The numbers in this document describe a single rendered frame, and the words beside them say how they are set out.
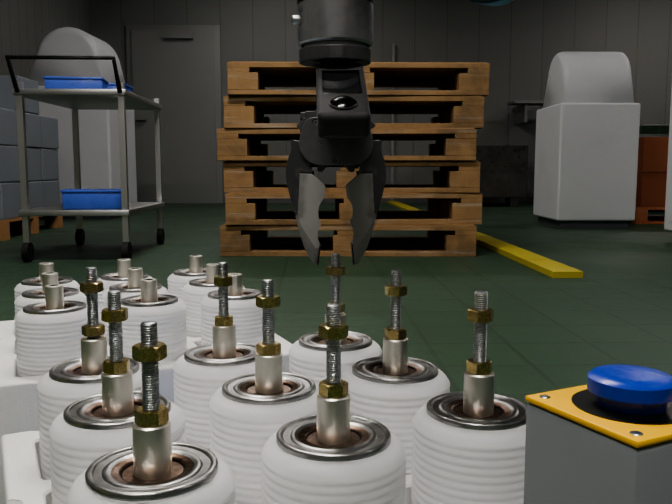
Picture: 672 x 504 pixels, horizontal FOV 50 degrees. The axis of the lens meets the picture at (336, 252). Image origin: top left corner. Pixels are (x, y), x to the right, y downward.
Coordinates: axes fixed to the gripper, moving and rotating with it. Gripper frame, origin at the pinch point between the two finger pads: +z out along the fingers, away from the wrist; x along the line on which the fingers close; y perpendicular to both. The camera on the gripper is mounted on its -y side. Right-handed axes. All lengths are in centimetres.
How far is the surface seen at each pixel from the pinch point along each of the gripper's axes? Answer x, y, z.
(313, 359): 2.3, -3.3, 10.1
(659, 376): -13.5, -38.9, 1.5
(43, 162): 182, 436, -13
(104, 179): 171, 546, 1
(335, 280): 0.0, 0.2, 2.9
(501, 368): -39, 78, 35
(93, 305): 21.4, -9.2, 3.5
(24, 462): 27.0, -11.6, 16.5
